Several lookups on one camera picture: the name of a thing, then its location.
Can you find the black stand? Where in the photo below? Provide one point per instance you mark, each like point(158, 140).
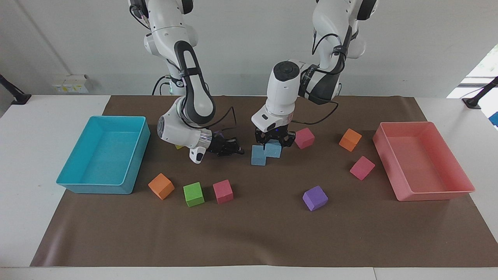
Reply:
point(17, 97)
point(475, 101)

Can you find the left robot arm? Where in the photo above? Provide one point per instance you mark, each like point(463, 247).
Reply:
point(284, 93)

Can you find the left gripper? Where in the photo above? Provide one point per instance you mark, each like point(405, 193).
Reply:
point(275, 133)

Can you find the green foam block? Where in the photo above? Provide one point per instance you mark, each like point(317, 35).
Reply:
point(193, 194)

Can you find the purple foam block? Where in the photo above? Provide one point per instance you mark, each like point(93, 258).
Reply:
point(315, 198)

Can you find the white wall socket box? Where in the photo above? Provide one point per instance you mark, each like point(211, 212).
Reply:
point(70, 84)

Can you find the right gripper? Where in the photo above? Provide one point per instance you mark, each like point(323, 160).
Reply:
point(216, 146)

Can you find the pink foam block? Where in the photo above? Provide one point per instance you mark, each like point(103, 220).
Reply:
point(362, 168)
point(223, 192)
point(304, 138)

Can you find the blue foam block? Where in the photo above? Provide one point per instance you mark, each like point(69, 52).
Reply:
point(273, 151)
point(257, 156)

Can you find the pink plastic bin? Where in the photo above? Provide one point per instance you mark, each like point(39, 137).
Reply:
point(422, 163)

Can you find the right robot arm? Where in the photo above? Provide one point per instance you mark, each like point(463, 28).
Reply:
point(194, 89)

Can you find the blue plastic bin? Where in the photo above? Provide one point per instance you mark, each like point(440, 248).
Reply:
point(105, 155)

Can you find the orange foam block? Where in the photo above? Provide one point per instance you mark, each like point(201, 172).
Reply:
point(350, 139)
point(161, 186)

